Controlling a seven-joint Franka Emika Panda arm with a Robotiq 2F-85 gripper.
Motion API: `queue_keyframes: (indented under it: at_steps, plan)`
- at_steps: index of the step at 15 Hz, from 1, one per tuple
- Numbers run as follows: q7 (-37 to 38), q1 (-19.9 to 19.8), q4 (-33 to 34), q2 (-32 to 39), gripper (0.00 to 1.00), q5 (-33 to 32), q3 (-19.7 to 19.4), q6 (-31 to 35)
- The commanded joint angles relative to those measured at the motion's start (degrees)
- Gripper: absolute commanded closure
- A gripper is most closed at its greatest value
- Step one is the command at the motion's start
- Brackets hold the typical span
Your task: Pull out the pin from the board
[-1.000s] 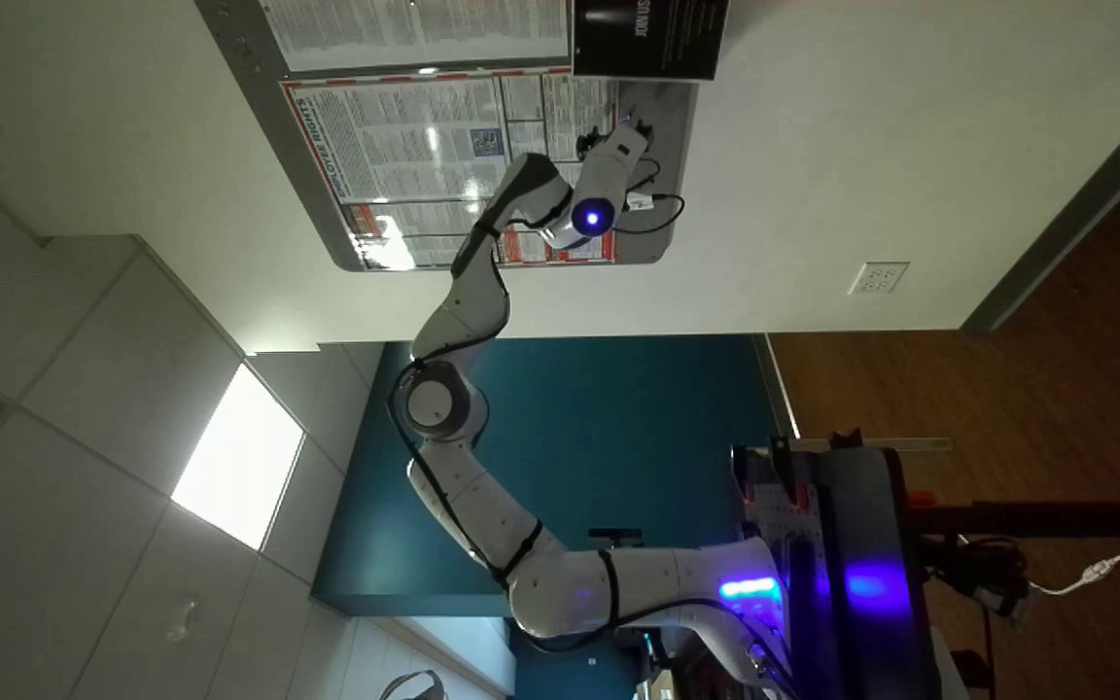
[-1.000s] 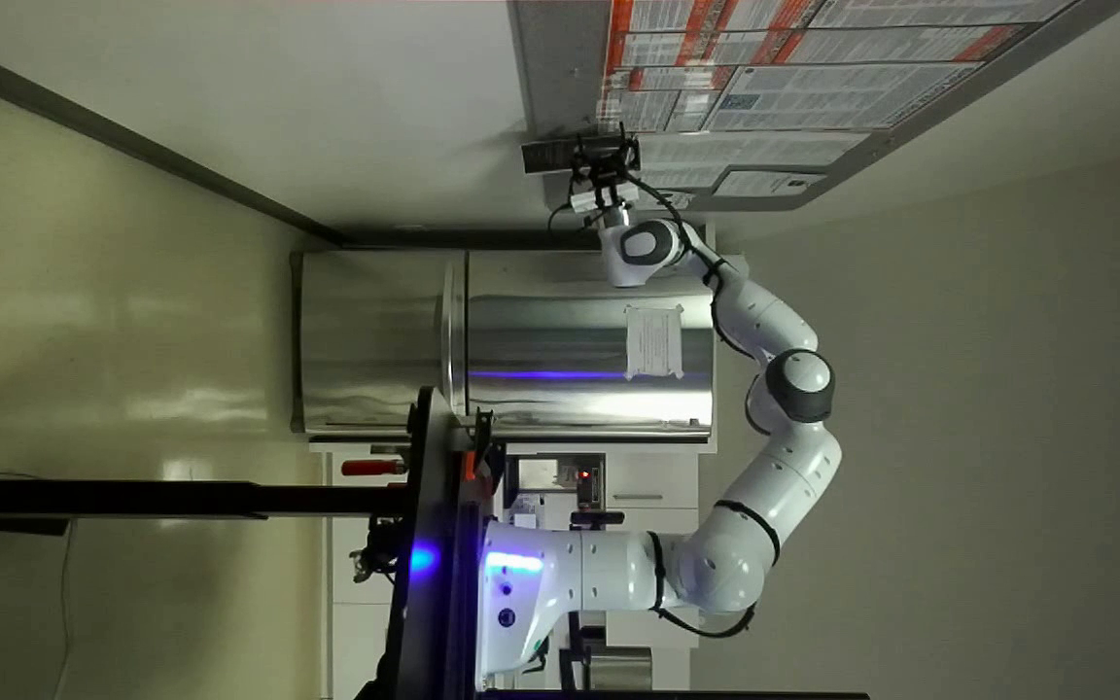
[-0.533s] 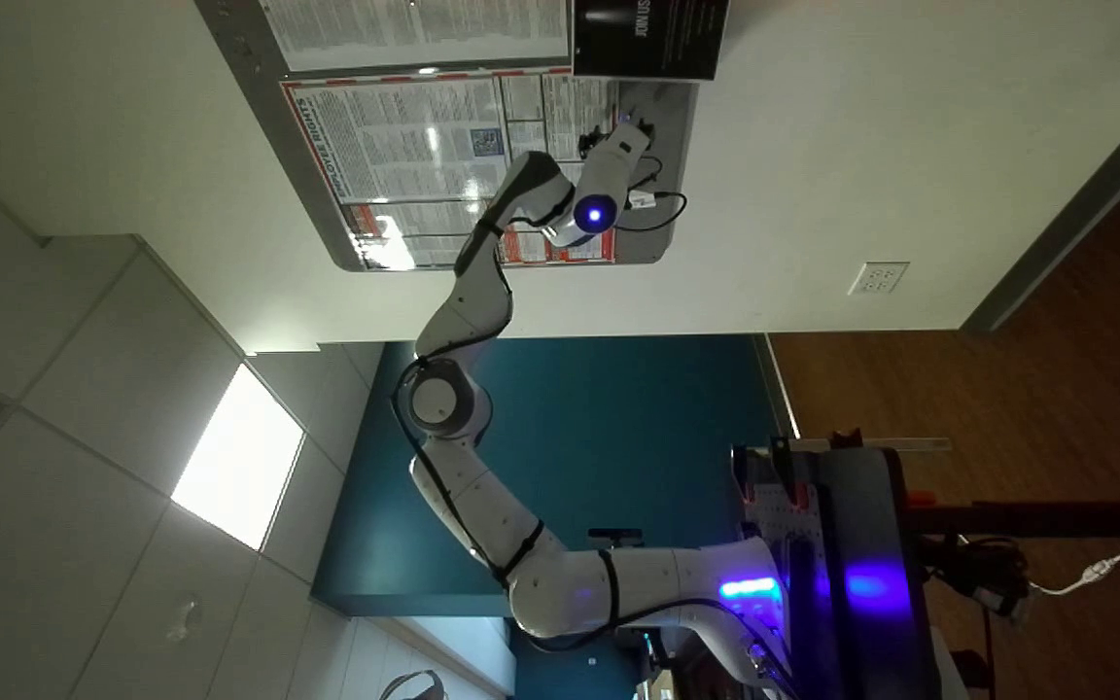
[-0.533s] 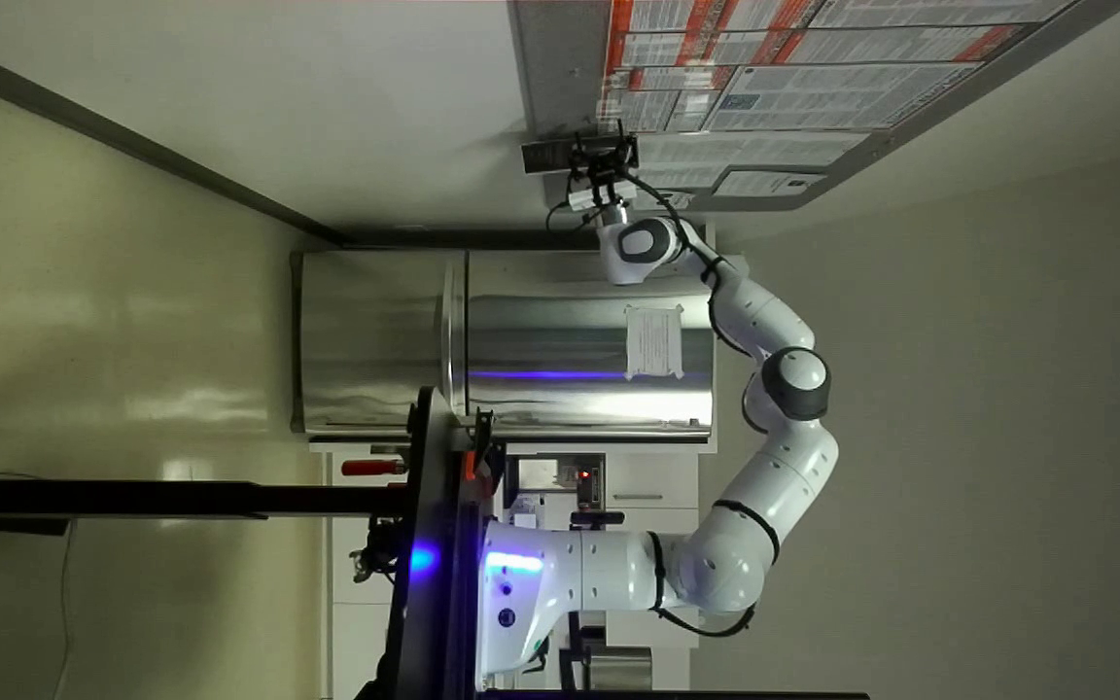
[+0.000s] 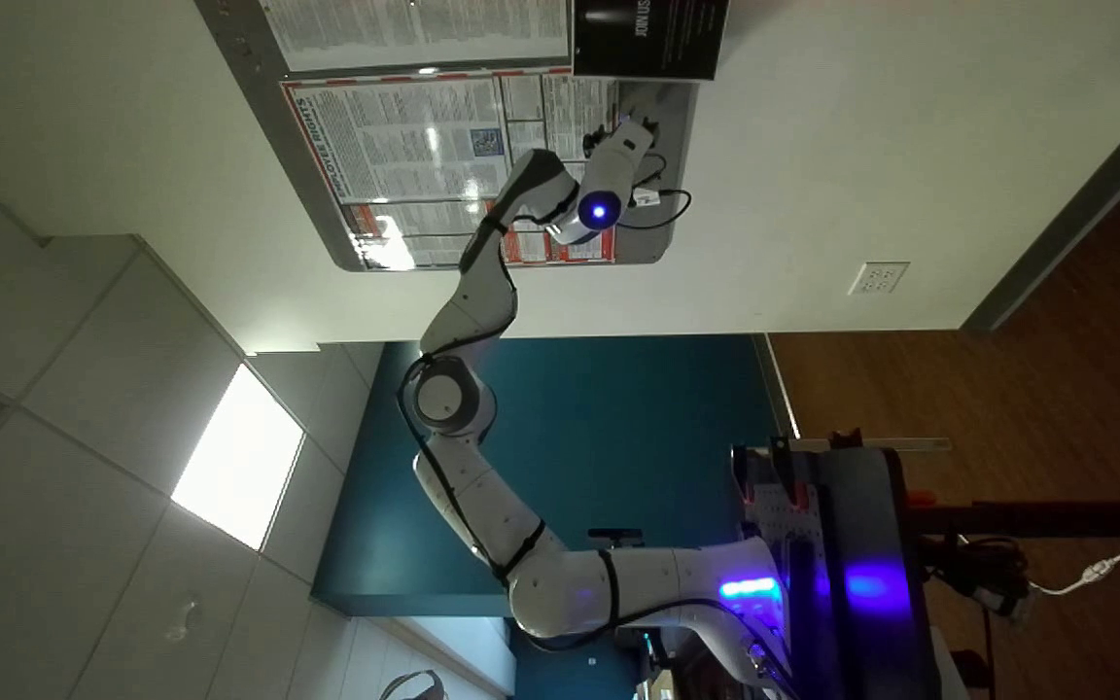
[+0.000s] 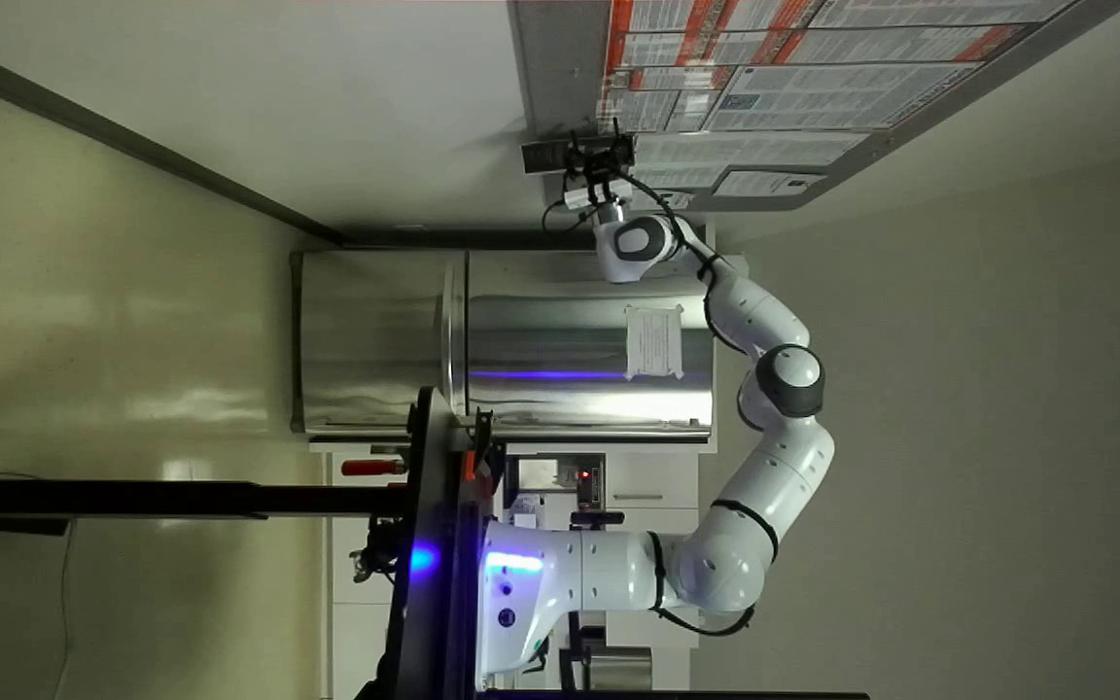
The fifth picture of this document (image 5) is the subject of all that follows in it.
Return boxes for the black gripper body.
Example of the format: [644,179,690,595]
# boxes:
[594,109,664,168]

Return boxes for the column of small red-bordered notices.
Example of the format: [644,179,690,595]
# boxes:
[498,70,621,268]

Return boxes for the black microwave oven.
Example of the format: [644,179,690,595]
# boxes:
[572,0,734,81]

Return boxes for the red-bordered sheet with glare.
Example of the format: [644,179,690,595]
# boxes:
[343,195,506,271]

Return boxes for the large white text poster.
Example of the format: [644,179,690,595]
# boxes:
[259,0,577,76]

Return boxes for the bright ceiling light panel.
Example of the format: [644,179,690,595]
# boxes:
[168,361,312,553]

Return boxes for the black stand pole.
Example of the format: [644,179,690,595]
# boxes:
[903,492,1120,545]

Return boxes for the ceiling sprinkler head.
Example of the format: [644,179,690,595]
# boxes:
[161,595,201,648]

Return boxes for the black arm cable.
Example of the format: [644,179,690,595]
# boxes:
[401,184,799,654]

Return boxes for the white wall outlet plate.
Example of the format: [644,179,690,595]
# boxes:
[844,258,913,303]

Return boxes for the small black T-shaped bracket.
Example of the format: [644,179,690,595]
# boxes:
[589,519,649,553]

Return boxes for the grey door frame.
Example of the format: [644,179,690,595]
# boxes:
[957,74,1120,337]

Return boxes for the black camera on stand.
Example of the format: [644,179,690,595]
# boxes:
[936,534,1036,617]

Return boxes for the white power cable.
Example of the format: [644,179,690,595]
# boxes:
[1027,534,1120,601]

